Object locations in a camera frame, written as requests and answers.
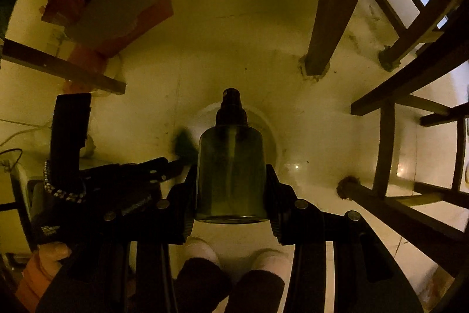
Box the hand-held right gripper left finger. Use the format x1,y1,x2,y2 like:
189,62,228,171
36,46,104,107
35,163,200,313

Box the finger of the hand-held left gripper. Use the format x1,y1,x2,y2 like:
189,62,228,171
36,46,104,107
157,159,186,186
132,157,170,175

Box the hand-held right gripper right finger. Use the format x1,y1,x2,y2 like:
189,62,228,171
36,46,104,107
264,163,426,313

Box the green spray bottle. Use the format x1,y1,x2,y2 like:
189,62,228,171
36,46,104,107
195,88,268,224

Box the person's left hand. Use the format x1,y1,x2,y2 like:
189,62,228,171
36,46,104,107
15,241,73,311

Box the person's left leg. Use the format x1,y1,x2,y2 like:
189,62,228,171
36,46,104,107
174,238,232,313

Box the person's leg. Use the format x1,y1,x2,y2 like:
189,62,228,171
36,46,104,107
174,238,232,313
223,250,294,313

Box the wooden plank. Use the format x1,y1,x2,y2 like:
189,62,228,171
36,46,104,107
0,39,127,96

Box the person's right leg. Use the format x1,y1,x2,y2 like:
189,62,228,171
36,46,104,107
223,250,294,313

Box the wooden stool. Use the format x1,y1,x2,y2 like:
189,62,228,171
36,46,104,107
336,49,469,279

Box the orange cardboard box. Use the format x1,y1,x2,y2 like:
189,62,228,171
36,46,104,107
41,0,175,59

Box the wooden chair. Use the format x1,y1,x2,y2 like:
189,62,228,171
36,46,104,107
366,0,469,72

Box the white cable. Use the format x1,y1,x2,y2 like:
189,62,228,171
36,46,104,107
0,118,52,149

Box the studded bracelet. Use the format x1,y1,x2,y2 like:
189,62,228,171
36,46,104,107
44,161,86,204

